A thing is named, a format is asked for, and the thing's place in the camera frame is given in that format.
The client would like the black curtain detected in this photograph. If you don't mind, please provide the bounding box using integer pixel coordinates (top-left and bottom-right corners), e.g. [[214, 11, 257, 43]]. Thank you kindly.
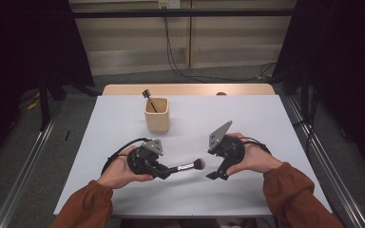
[[0, 0, 95, 172], [272, 0, 365, 179]]

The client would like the white table mat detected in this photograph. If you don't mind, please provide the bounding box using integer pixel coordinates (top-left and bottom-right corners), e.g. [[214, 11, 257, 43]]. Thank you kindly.
[[53, 94, 333, 218]]

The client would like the right hand-held gripper cable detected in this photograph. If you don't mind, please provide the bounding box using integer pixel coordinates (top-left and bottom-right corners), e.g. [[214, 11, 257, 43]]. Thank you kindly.
[[240, 136, 272, 156]]

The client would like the metal floor rail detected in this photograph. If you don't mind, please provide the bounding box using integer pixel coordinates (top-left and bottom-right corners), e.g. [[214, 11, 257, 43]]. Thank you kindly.
[[284, 96, 365, 228], [0, 101, 65, 228]]

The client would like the person's left hand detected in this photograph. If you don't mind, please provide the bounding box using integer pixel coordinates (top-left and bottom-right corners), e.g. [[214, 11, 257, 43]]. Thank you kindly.
[[96, 145, 155, 190]]

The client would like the thin black makeup brush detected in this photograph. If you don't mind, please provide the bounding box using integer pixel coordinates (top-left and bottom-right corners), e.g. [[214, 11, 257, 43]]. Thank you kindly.
[[142, 88, 159, 114]]

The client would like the white wall socket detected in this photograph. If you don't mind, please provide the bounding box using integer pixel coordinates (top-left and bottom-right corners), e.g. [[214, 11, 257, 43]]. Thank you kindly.
[[158, 0, 181, 10]]

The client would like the black horizontal bar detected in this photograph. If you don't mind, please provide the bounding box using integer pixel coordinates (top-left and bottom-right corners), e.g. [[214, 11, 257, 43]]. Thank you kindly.
[[71, 9, 296, 18]]

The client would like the left hand-held gripper cable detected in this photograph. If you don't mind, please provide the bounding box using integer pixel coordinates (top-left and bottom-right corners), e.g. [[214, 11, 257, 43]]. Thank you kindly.
[[101, 137, 152, 176]]

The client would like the black metal stand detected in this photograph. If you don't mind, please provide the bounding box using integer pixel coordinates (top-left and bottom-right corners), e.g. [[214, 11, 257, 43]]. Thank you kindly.
[[37, 75, 52, 132]]

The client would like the yellow floor object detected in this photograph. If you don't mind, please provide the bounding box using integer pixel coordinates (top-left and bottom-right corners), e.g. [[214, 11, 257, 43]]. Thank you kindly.
[[27, 99, 41, 111]]

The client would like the black wall cable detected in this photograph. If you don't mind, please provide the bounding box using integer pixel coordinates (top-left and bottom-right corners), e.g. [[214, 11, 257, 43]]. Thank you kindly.
[[163, 17, 278, 84]]

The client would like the hand-held gripper cable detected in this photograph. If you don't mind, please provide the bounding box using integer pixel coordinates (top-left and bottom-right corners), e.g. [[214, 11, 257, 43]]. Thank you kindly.
[[240, 136, 272, 156], [101, 137, 152, 176]]

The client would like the person's right hand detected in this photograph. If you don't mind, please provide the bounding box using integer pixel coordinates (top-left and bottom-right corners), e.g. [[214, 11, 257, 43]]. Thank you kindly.
[[226, 132, 283, 177]]

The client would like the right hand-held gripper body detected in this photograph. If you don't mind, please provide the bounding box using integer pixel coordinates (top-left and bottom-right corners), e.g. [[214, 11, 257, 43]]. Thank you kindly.
[[207, 120, 246, 167]]

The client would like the beige square cup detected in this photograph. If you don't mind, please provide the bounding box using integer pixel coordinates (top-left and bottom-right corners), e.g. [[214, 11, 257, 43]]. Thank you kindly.
[[144, 97, 170, 133]]

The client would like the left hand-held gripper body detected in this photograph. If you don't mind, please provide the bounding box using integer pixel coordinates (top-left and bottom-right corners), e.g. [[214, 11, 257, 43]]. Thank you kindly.
[[126, 138, 169, 180]]

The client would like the wooden table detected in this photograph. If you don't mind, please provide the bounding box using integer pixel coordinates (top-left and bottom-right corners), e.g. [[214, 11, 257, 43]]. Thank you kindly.
[[102, 83, 277, 97]]

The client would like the thick black makeup brush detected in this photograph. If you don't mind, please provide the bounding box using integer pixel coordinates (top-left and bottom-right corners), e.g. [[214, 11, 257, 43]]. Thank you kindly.
[[172, 158, 206, 174]]

